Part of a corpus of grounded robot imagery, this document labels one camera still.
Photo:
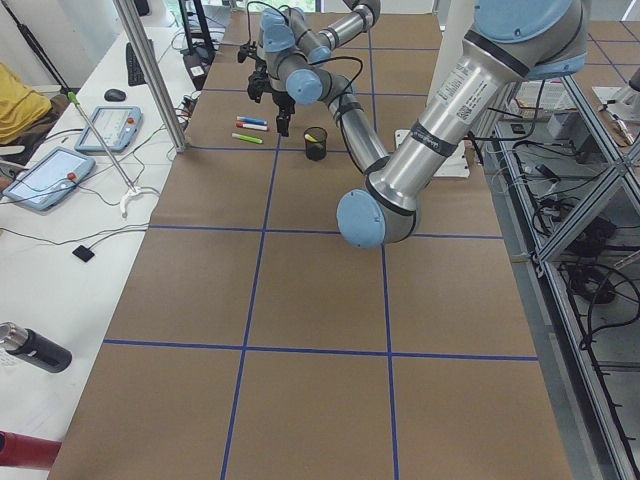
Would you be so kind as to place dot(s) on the blue marker pen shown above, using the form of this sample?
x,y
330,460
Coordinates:
x,y
251,120

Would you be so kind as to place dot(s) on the red marker pen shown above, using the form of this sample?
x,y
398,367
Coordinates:
x,y
252,126

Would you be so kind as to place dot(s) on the green marker pen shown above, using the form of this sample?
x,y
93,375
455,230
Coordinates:
x,y
247,138

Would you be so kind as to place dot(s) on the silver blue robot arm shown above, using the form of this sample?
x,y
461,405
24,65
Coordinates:
x,y
509,41
315,45

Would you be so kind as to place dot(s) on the black mesh pen cup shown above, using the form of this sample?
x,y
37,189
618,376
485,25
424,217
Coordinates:
x,y
316,154

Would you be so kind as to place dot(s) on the black keyboard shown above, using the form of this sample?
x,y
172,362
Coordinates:
x,y
135,73

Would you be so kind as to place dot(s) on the black computer mouse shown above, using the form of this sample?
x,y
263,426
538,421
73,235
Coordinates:
x,y
114,95

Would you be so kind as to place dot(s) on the far teach pendant tablet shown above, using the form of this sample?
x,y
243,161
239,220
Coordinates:
x,y
117,125

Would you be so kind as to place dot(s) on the teach pendant tablet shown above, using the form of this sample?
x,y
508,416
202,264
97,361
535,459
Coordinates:
x,y
50,180
117,125

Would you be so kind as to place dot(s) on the long metal reacher rod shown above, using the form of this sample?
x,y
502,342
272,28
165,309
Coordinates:
x,y
133,191

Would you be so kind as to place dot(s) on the near teach pendant tablet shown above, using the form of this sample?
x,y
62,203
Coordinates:
x,y
50,180

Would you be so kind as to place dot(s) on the small black square pad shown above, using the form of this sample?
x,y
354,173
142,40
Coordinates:
x,y
83,253

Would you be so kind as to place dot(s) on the yellow cloth bag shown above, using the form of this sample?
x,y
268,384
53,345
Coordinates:
x,y
21,106

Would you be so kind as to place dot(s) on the white power strip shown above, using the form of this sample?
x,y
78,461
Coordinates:
x,y
543,188

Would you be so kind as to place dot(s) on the black steel water bottle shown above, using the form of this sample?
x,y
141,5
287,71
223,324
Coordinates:
x,y
33,348

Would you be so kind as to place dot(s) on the red cylinder bottle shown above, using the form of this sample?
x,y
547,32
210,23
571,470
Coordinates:
x,y
22,451

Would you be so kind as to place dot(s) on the aluminium frame post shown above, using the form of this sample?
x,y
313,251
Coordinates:
x,y
136,34

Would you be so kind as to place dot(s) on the aluminium extrusion side frame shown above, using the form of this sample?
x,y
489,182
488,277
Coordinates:
x,y
576,258

